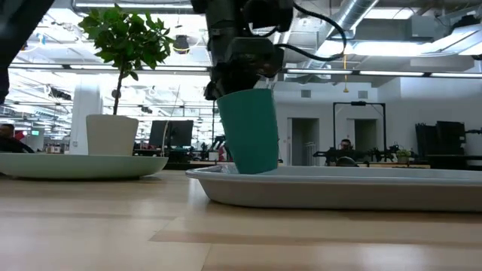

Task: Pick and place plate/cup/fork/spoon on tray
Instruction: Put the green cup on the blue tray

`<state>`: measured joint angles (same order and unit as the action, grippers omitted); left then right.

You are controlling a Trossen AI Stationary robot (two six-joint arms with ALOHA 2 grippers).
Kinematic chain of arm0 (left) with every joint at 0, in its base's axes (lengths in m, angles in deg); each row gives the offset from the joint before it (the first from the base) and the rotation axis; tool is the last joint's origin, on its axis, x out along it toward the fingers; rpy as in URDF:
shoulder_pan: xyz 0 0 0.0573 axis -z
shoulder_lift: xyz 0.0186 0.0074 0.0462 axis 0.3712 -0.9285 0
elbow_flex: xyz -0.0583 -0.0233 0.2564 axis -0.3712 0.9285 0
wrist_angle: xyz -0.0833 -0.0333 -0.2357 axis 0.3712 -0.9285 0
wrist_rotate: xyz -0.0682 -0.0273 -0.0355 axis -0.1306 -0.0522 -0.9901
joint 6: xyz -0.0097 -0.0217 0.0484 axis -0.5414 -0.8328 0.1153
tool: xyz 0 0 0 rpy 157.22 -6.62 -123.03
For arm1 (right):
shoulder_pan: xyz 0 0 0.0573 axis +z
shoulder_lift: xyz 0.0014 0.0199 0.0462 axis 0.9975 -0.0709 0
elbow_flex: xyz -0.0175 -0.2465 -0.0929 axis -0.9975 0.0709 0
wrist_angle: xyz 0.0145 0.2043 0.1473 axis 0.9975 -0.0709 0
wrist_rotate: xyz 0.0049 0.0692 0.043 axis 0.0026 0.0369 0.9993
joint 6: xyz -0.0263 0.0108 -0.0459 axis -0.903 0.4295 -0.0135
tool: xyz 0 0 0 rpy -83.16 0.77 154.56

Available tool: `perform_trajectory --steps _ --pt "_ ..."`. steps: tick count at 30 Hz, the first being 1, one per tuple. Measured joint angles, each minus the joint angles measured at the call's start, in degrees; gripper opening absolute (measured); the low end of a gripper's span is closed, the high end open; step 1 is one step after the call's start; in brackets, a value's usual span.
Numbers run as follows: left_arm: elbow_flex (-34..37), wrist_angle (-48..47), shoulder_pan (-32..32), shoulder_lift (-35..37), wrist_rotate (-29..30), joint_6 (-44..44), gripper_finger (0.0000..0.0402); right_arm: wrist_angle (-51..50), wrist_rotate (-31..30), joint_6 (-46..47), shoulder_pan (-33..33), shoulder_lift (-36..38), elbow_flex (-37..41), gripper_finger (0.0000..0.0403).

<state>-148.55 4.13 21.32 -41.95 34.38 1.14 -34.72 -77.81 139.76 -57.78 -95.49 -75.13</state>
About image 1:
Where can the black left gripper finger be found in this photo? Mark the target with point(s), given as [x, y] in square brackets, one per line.
[214, 90]

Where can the dark green cup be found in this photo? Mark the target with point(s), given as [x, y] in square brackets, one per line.
[250, 131]

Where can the light green plate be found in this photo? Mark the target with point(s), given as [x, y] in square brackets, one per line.
[75, 166]

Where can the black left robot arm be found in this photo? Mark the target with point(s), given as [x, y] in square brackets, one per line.
[15, 30]

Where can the grey plastic tray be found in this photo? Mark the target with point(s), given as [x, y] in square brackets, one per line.
[339, 192]

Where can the black computer monitor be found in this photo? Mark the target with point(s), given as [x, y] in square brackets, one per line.
[158, 133]
[181, 133]

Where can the dark ceiling device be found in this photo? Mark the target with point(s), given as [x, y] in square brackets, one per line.
[181, 44]

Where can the green leafy plant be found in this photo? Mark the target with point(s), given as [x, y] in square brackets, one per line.
[124, 37]

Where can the white plant pot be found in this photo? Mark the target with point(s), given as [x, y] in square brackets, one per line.
[112, 135]

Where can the white building column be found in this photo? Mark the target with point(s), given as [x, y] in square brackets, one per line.
[86, 113]

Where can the distant black robot rig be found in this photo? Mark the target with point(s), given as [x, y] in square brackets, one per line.
[331, 154]

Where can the person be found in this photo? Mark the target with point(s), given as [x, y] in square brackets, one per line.
[345, 145]
[9, 141]

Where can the small distant potted plant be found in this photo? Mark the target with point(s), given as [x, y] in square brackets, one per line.
[403, 154]

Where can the stacked black chairs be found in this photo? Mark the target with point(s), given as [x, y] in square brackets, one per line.
[440, 137]

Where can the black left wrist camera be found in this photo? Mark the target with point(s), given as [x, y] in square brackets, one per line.
[269, 13]

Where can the black metal stand frame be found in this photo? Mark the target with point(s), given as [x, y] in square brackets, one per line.
[334, 124]

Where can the silver ventilation duct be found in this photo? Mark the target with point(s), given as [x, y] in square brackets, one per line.
[354, 15]

